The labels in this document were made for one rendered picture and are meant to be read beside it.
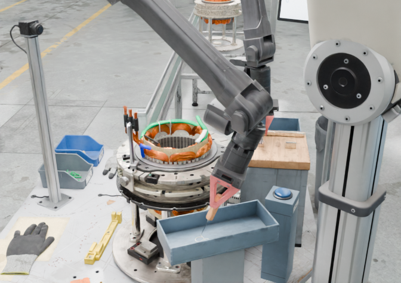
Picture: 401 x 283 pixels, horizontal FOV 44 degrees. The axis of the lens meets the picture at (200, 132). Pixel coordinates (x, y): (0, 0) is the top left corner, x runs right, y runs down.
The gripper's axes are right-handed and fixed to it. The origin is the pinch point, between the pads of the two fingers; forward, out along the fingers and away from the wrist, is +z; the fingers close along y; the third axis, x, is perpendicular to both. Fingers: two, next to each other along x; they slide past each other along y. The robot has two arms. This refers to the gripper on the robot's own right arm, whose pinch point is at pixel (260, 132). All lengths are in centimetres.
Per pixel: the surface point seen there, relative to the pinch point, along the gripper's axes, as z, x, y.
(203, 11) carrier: -2, -201, 37
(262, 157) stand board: 3.1, 10.5, -0.4
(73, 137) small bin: 20, -43, 75
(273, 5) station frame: 4, -248, -11
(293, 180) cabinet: 9.5, 11.4, -8.9
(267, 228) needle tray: 4.3, 42.7, -1.2
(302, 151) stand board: 3.5, 5.8, -11.8
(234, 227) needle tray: 7.3, 37.8, 6.2
